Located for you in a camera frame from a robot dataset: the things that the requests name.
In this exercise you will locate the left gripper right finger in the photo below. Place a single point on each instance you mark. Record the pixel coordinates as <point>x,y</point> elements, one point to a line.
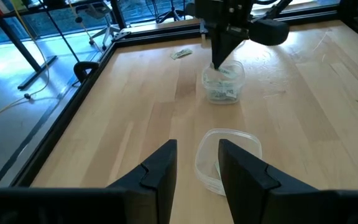
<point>244,180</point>

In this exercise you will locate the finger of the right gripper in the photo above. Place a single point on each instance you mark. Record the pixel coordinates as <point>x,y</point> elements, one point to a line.
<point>224,46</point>

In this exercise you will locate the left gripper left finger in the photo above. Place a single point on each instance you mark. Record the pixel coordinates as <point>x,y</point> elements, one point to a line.
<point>160,174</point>

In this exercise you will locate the green sweetener packet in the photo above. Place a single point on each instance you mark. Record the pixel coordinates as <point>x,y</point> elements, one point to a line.
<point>217,169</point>
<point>181,53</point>
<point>227,72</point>
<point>216,94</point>
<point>231,92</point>

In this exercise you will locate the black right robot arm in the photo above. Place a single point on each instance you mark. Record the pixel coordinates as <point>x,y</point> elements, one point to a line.
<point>278,7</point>

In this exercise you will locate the clear plastic bin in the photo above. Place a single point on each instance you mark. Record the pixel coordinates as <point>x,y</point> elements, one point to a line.
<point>239,84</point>
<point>208,149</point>

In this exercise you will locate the black tripod stand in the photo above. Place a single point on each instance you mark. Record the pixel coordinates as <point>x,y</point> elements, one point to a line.
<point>172,12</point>

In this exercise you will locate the white office chair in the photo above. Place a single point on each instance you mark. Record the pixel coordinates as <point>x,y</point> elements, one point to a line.
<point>107,31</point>

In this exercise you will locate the thin black stand pole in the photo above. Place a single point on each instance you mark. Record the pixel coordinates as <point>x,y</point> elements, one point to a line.
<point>62,35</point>

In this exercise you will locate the black-legged desk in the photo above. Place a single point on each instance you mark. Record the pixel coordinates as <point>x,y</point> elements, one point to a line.
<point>17,43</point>

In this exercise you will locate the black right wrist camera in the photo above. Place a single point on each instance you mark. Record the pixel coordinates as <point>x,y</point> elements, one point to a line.
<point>269,32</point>

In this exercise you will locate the black table frame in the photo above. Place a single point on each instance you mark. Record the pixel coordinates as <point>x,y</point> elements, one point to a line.
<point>62,124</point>

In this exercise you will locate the black frame clamp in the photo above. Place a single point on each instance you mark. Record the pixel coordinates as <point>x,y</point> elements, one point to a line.
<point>84,67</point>

